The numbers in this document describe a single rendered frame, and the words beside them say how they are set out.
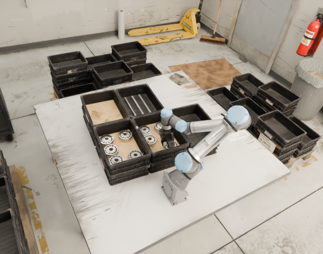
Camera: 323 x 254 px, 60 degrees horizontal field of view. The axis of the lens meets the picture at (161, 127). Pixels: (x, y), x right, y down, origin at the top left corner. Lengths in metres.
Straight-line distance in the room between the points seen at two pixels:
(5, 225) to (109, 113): 1.08
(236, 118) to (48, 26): 3.97
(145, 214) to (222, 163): 0.75
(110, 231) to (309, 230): 1.96
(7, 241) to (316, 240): 2.54
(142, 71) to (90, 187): 2.10
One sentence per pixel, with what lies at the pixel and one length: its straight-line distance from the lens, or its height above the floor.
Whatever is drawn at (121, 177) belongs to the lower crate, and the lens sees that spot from 2.00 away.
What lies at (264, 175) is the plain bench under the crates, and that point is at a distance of 2.35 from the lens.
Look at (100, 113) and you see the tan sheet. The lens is 2.38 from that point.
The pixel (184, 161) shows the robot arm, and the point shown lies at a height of 1.09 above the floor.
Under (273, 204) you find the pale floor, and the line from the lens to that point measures 3.13.
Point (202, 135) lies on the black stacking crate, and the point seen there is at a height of 0.83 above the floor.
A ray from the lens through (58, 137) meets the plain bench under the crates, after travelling 2.41.
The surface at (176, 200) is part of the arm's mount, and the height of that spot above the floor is 0.75.
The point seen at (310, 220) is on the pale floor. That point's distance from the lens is 3.21.
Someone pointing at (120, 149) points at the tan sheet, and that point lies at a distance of 2.08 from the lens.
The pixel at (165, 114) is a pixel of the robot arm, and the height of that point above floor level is 1.19.
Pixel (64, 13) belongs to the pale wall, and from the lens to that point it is 5.09.
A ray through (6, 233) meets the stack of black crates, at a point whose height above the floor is 0.49.
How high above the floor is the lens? 2.37
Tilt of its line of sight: 43 degrees down
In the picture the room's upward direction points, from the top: 7 degrees clockwise
